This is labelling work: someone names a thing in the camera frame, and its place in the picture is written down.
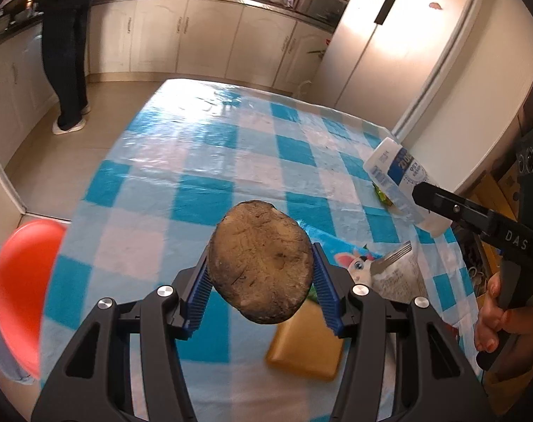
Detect white blue plastic bottle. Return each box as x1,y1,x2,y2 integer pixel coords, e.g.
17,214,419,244
364,137,451,237

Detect blue cartoon cow packet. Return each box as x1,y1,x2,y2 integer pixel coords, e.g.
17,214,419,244
298,221,381,286

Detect brown potato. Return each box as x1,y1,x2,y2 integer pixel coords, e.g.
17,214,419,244
207,200,314,325

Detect green snack wrapper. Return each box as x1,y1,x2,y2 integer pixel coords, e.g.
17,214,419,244
372,183,393,207

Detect cream kitchen cabinets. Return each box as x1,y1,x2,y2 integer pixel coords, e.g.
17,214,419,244
0,0,334,165

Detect operator right hand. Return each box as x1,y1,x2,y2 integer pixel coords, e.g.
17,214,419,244
474,273,533,359

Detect orange plastic bucket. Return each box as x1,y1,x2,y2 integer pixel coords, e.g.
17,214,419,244
0,219,66,379

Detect white refrigerator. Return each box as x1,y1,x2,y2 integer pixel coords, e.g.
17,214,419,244
307,0,471,130

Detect blue checked tablecloth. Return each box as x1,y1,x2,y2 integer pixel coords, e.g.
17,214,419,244
33,79,477,421

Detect person in dark jacket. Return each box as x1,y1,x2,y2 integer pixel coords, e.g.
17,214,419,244
36,0,92,135

